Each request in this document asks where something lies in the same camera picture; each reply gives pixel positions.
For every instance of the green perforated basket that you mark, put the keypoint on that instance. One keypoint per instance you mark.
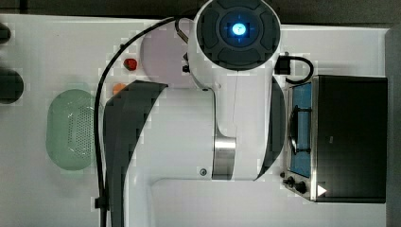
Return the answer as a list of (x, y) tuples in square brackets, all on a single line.
[(70, 140)]

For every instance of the black toaster oven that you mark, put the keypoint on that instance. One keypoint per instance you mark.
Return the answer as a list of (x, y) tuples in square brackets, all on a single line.
[(347, 134)]

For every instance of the black oven door handle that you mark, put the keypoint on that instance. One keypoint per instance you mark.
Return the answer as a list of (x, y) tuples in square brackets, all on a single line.
[(293, 130)]

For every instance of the pink oval plate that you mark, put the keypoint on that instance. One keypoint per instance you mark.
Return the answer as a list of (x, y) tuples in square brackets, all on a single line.
[(162, 57)]

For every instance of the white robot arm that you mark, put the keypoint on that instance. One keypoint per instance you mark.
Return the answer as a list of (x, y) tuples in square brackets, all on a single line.
[(229, 127)]

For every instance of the small orange fruit toy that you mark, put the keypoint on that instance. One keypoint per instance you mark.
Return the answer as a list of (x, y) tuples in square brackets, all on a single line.
[(118, 87)]

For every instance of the small red tomato toy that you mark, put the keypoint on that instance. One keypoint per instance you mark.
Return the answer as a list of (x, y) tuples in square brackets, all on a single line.
[(130, 64)]

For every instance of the black cylinder cup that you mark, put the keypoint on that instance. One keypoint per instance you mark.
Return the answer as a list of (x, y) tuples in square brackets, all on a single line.
[(11, 86)]

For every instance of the black cylinder container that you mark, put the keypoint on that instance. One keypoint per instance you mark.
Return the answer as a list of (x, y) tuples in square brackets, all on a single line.
[(5, 34)]

